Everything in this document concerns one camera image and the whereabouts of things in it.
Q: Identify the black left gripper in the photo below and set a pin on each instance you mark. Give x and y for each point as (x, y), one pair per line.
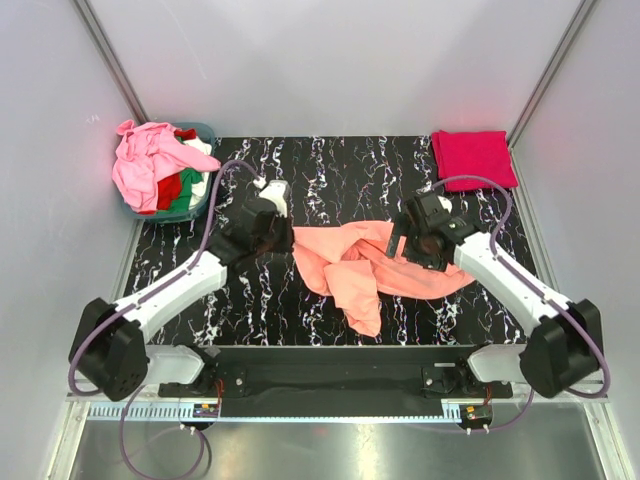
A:
(288, 234)

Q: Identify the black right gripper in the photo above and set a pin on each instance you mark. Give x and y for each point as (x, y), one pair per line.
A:
(429, 262)

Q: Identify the salmon orange t-shirt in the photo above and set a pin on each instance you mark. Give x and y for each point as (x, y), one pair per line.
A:
(349, 264)

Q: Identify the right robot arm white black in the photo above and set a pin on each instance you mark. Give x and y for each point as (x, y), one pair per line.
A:
(564, 338)

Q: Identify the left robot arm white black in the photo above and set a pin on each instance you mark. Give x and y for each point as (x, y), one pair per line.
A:
(112, 347)

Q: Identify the white garment in basket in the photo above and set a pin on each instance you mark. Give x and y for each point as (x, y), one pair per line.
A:
(198, 189)

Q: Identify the green garment in basket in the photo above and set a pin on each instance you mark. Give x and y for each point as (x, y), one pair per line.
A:
(188, 176)

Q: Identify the teal laundry basket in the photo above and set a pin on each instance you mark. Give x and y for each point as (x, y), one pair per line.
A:
(206, 134)

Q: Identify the light pink t-shirt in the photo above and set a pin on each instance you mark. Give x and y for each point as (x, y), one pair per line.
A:
(148, 153)

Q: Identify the folded magenta t-shirt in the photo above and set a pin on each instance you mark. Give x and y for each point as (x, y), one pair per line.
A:
(484, 154)

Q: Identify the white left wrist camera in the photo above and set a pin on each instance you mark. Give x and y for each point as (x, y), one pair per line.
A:
(273, 196)

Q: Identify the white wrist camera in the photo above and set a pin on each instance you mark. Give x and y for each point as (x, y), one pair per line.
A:
(273, 196)
(445, 203)

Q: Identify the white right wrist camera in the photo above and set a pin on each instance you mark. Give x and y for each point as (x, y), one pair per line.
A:
(445, 203)

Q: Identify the aluminium frame rail front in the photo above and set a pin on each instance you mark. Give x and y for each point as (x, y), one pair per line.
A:
(304, 407)

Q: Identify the left corner aluminium post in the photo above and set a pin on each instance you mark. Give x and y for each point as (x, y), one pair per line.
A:
(107, 52)

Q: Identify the corner aluminium post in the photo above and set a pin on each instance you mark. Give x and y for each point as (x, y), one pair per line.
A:
(560, 53)
(107, 52)

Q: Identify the right corner aluminium post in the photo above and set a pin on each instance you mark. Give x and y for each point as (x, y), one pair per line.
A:
(560, 53)

